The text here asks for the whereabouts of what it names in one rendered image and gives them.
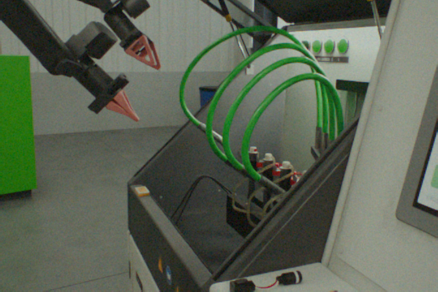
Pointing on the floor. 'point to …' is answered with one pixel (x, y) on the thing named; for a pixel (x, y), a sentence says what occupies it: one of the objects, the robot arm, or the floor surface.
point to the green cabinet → (16, 129)
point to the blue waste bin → (206, 92)
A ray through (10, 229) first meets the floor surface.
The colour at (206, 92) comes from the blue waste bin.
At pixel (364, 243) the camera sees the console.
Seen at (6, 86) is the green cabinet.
